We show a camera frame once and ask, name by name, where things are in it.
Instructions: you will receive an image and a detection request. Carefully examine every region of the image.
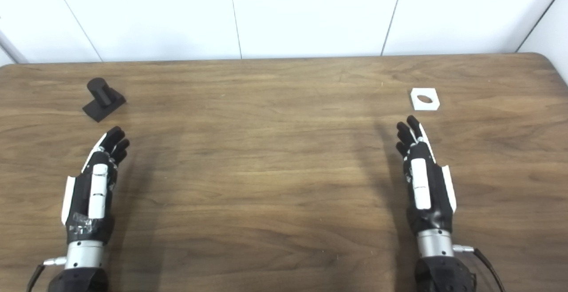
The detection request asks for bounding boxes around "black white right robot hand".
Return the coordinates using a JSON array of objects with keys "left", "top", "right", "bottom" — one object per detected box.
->
[{"left": 396, "top": 114, "right": 458, "bottom": 236}]

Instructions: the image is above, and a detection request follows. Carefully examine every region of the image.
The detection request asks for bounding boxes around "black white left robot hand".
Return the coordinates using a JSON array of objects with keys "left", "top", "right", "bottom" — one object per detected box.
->
[{"left": 61, "top": 126, "right": 130, "bottom": 244}]

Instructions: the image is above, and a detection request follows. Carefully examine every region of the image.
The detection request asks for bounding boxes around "white square piece with hole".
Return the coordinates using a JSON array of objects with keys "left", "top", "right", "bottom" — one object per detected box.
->
[{"left": 410, "top": 88, "right": 441, "bottom": 111}]

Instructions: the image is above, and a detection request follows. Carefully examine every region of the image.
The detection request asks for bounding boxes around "black peg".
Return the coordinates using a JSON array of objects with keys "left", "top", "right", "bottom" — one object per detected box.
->
[{"left": 82, "top": 78, "right": 127, "bottom": 122}]

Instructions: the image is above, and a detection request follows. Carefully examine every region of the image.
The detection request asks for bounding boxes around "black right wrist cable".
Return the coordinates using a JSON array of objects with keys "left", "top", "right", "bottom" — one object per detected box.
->
[{"left": 453, "top": 244, "right": 506, "bottom": 292}]

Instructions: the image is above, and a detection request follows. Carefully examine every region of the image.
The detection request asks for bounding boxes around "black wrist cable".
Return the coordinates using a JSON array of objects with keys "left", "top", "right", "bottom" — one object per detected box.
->
[
  {"left": 26, "top": 256, "right": 68, "bottom": 292},
  {"left": 453, "top": 244, "right": 506, "bottom": 292}
]

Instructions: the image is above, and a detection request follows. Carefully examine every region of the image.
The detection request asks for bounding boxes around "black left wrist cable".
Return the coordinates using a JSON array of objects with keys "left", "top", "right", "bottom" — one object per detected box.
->
[{"left": 26, "top": 256, "right": 68, "bottom": 292}]

